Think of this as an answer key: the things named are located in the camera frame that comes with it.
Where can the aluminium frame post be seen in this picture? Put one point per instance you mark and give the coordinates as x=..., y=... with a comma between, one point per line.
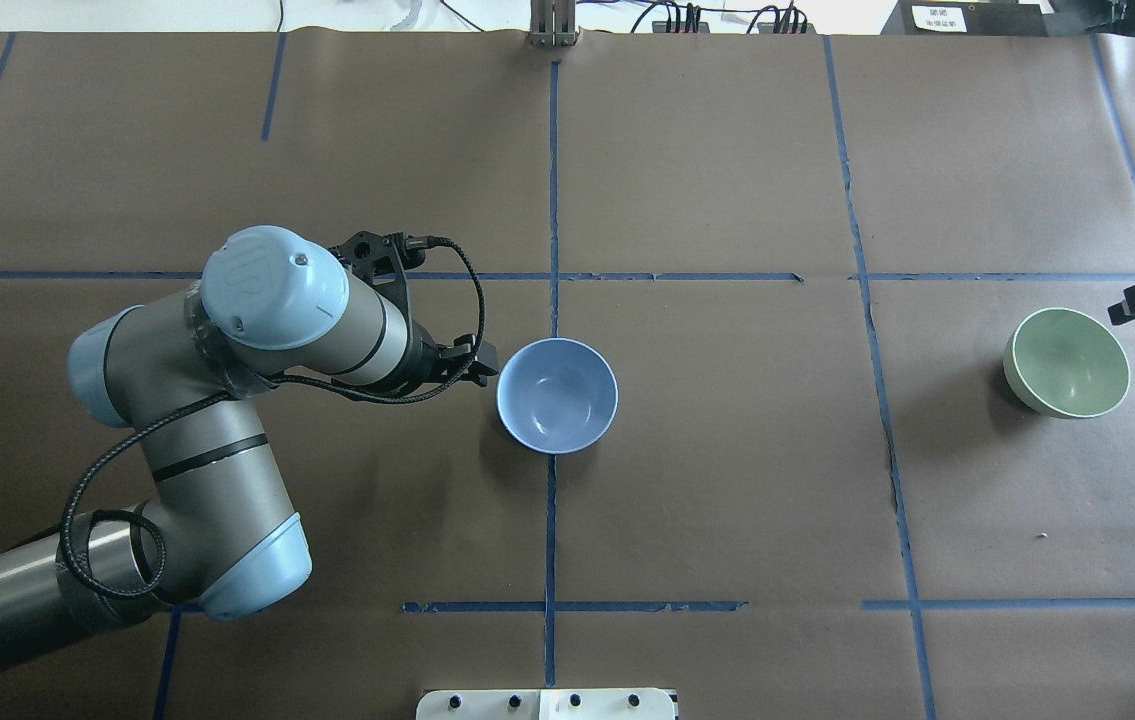
x=553, y=23

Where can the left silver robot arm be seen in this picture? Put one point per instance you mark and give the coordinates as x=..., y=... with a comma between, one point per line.
x=191, y=506

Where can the green bowl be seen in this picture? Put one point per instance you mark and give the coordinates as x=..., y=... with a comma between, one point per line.
x=1064, y=364

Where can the blue bowl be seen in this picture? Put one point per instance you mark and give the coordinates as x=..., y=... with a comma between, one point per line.
x=557, y=396

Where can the orange black connector box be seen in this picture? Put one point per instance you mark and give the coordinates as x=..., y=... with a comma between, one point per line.
x=679, y=19

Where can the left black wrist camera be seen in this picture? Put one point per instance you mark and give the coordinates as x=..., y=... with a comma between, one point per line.
x=381, y=262

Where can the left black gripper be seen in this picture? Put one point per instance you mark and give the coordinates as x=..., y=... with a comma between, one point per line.
x=424, y=359

